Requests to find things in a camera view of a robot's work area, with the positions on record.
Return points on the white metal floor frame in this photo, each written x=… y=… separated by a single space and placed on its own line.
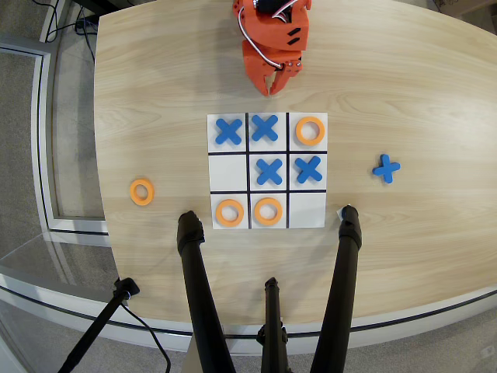
x=40 y=136

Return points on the thin black tripod leg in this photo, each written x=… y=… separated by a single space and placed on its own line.
x=273 y=311

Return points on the white tic-tac-toe board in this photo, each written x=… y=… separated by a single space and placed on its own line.
x=229 y=171

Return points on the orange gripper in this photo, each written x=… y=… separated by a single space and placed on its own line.
x=256 y=62

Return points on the blue foam cross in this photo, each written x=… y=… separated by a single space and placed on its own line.
x=269 y=171
x=265 y=128
x=386 y=168
x=308 y=169
x=229 y=132

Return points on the black light stand pole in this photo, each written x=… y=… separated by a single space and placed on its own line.
x=97 y=326

